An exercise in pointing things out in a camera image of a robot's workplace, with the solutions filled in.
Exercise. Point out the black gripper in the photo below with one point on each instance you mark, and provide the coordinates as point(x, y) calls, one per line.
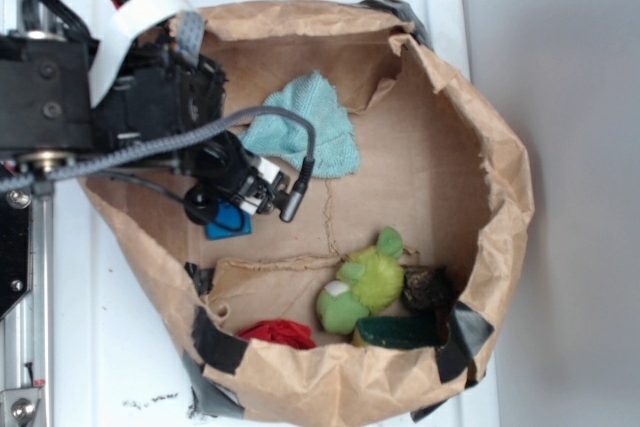
point(165, 111)

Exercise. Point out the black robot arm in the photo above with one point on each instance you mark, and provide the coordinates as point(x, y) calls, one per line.
point(46, 125)

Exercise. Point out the red crumpled cloth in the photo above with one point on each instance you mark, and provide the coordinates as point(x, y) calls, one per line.
point(280, 331)

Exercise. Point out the blue flat card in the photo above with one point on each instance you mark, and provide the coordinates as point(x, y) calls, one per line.
point(229, 221)

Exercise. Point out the black mounting plate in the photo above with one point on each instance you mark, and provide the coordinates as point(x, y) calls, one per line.
point(16, 276)

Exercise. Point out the green plush toy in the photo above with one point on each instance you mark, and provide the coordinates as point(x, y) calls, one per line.
point(366, 283)

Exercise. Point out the brown paper bag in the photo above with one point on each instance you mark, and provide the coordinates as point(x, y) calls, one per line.
point(438, 163)

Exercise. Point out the dark brown lumpy object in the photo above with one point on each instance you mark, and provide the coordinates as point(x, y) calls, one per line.
point(426, 288)

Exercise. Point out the yellow green sponge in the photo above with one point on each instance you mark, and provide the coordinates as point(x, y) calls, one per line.
point(398, 332)

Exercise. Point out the aluminium frame rail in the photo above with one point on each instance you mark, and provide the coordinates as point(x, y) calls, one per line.
point(26, 328)

